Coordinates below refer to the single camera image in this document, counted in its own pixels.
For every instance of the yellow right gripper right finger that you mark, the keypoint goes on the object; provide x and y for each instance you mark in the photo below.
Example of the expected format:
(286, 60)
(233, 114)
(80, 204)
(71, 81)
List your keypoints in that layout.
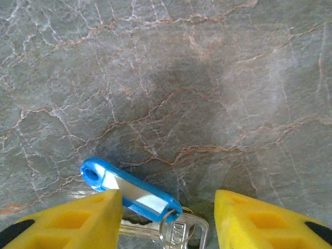
(259, 225)

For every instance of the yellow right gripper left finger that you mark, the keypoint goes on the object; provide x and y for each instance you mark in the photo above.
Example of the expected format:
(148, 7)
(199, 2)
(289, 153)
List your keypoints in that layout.
(64, 225)

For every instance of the silver key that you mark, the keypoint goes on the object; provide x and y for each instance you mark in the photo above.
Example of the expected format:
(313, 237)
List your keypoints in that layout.
(140, 228)

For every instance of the blue plastic key tag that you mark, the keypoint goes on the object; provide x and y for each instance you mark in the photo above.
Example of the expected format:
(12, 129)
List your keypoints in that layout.
(135, 193)

